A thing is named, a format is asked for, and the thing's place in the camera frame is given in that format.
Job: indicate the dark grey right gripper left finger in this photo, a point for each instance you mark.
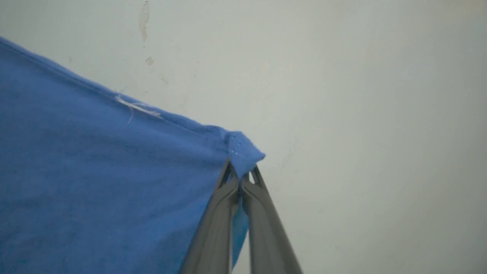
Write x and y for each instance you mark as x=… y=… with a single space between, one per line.
x=215 y=236

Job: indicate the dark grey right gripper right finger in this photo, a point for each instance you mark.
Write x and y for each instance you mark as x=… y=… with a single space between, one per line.
x=268 y=236

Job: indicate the blue and white garment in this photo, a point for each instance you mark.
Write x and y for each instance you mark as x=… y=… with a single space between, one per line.
x=95 y=182

